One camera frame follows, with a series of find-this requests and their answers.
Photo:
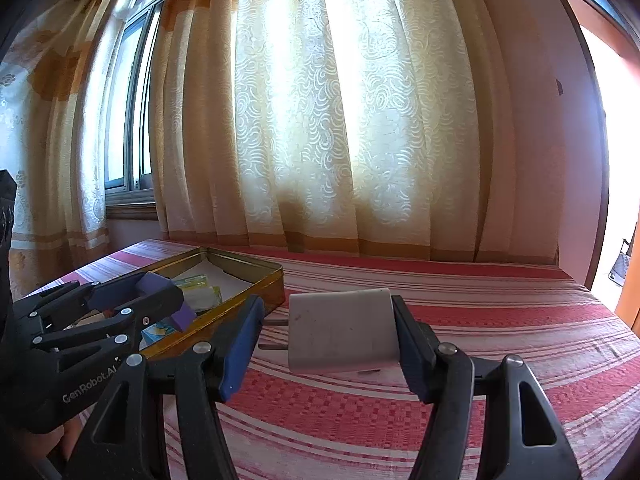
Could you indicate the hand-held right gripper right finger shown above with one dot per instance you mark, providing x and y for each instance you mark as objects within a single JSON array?
[{"x": 411, "y": 355}]

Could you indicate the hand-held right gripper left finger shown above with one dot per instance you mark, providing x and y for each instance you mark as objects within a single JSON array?
[{"x": 240, "y": 355}]

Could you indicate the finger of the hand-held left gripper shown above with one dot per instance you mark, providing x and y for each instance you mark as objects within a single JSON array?
[
  {"x": 150, "y": 305},
  {"x": 65, "y": 297}
]

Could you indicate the blue printed box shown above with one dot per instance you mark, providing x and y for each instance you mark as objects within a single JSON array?
[{"x": 160, "y": 335}]

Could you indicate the clear green-label plastic box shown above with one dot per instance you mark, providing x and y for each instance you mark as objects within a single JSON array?
[{"x": 200, "y": 295}]

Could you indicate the white charger plug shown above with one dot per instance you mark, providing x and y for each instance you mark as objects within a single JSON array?
[{"x": 340, "y": 330}]

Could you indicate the person's left hand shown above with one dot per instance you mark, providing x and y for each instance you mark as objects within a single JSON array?
[{"x": 52, "y": 442}]

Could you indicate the white paper lining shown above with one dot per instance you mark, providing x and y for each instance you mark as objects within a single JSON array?
[{"x": 225, "y": 277}]

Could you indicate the pink striped blanket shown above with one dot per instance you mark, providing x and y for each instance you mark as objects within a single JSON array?
[{"x": 500, "y": 320}]

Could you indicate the cream floral side curtain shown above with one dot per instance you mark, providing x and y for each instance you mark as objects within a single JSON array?
[{"x": 60, "y": 110}]

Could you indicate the orange wooden door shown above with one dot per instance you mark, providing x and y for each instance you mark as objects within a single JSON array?
[{"x": 631, "y": 305}]

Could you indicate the grey patterned bag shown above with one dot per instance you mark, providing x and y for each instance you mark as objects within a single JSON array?
[{"x": 620, "y": 265}]

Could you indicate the cream patterned curtain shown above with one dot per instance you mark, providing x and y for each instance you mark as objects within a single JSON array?
[{"x": 325, "y": 110}]

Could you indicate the window frame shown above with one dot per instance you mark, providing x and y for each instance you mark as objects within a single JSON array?
[{"x": 130, "y": 110}]

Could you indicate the brown door frame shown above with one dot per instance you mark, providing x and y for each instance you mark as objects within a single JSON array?
[{"x": 595, "y": 110}]

